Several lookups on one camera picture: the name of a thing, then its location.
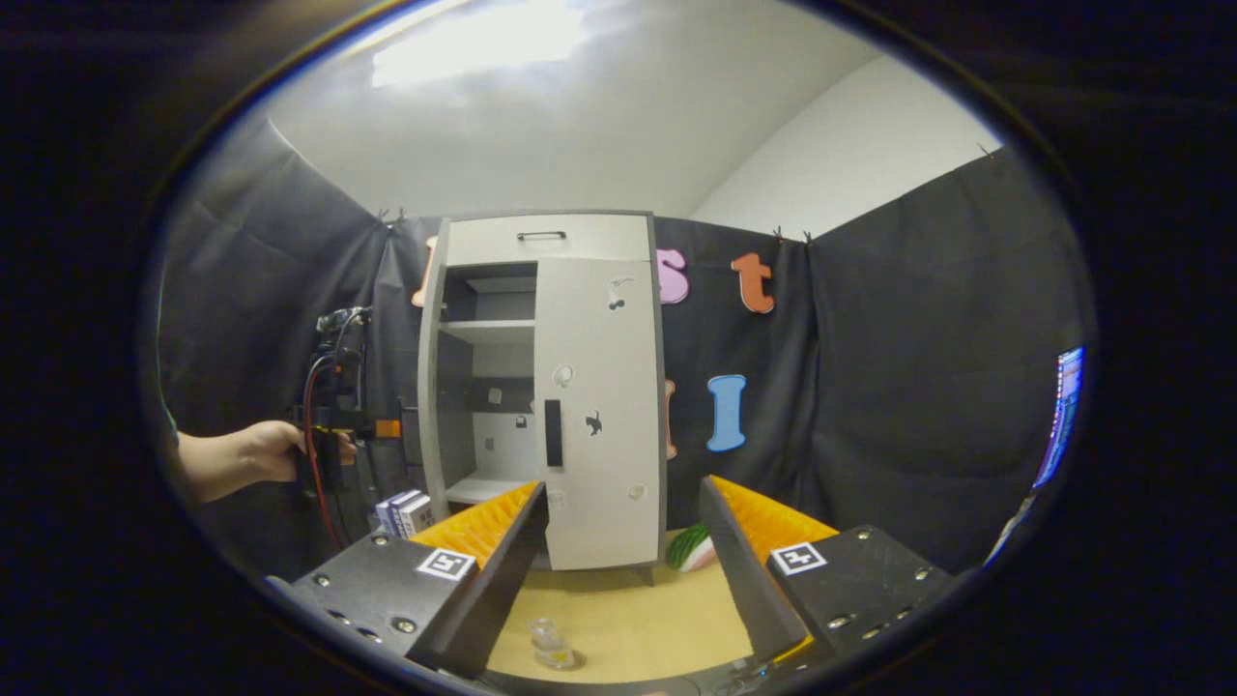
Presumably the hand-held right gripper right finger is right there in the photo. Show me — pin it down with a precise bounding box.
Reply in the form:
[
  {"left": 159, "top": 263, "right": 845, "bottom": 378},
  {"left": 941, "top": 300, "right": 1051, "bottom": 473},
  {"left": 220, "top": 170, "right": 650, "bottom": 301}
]
[{"left": 698, "top": 474, "right": 958, "bottom": 668}]

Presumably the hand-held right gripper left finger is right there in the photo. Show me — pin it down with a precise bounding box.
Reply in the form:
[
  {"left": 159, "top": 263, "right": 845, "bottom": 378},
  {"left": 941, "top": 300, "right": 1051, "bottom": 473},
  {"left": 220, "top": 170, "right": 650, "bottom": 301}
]
[{"left": 266, "top": 480, "right": 549, "bottom": 680}]

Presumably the clear glass bottle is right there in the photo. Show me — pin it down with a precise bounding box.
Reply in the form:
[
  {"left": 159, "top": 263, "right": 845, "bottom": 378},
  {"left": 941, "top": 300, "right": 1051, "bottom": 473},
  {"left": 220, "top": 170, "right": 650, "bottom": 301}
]
[{"left": 529, "top": 619, "right": 581, "bottom": 671}]

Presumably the white cabinet shelf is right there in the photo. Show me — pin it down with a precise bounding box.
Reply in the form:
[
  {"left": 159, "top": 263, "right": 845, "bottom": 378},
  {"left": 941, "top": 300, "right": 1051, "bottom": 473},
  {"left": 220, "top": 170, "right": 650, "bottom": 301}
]
[
  {"left": 440, "top": 319, "right": 537, "bottom": 346},
  {"left": 446, "top": 472, "right": 537, "bottom": 506}
]

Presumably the white and grey cabinet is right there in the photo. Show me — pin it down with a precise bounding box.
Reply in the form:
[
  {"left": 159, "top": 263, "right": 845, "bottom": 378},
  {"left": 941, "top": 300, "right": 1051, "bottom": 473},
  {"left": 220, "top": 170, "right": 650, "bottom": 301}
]
[{"left": 417, "top": 211, "right": 670, "bottom": 586}]

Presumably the white cabinet drawer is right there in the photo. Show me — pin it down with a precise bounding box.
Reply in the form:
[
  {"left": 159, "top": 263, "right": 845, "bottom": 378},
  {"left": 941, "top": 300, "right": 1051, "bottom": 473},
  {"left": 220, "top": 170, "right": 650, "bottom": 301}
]
[{"left": 445, "top": 213, "right": 653, "bottom": 268}]

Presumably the toy watermelon slice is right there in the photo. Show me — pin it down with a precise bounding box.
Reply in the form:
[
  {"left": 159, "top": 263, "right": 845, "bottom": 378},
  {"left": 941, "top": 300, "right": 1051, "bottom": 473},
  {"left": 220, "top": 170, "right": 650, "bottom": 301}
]
[{"left": 665, "top": 523, "right": 716, "bottom": 573}]

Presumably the blue and white box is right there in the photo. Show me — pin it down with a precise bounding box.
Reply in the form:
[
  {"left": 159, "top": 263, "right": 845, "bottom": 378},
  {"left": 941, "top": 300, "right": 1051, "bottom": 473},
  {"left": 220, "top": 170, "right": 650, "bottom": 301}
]
[
  {"left": 398, "top": 491, "right": 436, "bottom": 539},
  {"left": 375, "top": 490, "right": 412, "bottom": 537}
]

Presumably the black backdrop cloth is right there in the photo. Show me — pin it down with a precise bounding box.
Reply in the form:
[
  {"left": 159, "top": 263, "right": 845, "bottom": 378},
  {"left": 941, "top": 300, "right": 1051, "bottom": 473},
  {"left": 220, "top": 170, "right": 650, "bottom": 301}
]
[{"left": 155, "top": 116, "right": 1088, "bottom": 581}]

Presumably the computer monitor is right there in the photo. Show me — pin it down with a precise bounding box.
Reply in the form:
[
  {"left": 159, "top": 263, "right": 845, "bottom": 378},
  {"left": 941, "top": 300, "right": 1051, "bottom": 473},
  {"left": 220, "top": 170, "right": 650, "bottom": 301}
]
[{"left": 1032, "top": 346, "right": 1085, "bottom": 489}]

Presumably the red cable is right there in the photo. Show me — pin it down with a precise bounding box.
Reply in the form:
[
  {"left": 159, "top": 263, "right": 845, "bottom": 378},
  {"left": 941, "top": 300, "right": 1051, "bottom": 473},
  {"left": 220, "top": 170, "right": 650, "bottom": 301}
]
[{"left": 302, "top": 353, "right": 349, "bottom": 552}]

